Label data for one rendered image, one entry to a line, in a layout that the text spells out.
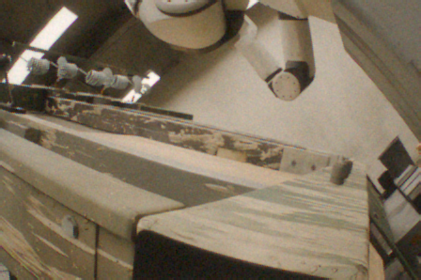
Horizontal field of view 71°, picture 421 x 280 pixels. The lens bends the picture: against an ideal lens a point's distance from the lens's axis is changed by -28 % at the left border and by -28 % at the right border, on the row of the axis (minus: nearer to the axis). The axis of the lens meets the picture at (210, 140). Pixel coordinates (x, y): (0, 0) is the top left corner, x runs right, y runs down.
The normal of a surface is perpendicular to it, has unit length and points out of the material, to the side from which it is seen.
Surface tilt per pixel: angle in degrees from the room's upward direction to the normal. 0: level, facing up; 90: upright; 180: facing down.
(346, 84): 90
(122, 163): 90
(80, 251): 90
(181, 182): 90
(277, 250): 54
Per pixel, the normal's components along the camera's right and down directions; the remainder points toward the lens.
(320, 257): 0.20, -0.98
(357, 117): -0.27, -0.16
